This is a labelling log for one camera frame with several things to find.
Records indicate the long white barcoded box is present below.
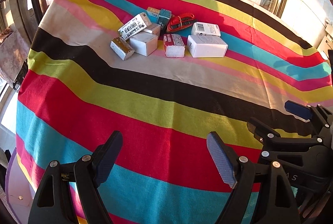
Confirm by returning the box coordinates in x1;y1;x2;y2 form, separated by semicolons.
118;13;152;41

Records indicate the gold and silver box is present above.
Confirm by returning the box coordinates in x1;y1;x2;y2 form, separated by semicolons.
110;38;135;60

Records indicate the purple cardboard box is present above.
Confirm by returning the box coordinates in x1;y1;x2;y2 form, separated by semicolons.
5;147;39;224

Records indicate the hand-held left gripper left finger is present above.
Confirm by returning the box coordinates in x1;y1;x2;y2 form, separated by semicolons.
28;131;123;224

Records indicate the red and white tissue pack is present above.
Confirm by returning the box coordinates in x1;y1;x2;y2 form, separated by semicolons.
163;34;186;58

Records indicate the white box with black logo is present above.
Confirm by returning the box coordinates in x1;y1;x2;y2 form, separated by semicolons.
187;35;229;58

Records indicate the small white cube box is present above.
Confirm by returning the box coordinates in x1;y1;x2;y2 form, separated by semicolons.
129;32;159;57

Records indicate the pale silver box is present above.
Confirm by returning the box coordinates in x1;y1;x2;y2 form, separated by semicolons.
143;23;162;36

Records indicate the teal box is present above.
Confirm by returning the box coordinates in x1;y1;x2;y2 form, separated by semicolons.
156;9;172;32

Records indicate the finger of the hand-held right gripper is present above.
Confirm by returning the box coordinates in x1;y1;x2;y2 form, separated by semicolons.
284;100;332;136
247;117;284;145

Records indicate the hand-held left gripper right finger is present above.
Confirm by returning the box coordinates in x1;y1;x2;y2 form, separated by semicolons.
206;131;302;224

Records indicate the red strap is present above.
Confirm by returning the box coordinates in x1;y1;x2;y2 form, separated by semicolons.
166;13;201;32

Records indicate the lace covered side table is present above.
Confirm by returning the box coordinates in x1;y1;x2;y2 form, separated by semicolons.
0;27;30;91

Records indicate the orange white box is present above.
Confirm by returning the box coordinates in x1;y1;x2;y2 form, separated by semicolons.
146;7;160;18

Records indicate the white box with barcode label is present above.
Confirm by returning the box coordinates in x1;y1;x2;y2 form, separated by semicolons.
191;22;221;37

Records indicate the white wicker chair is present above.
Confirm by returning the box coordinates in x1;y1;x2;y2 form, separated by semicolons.
0;147;9;170

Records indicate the colourful striped cloth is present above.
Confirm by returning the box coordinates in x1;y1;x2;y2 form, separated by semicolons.
16;0;332;224

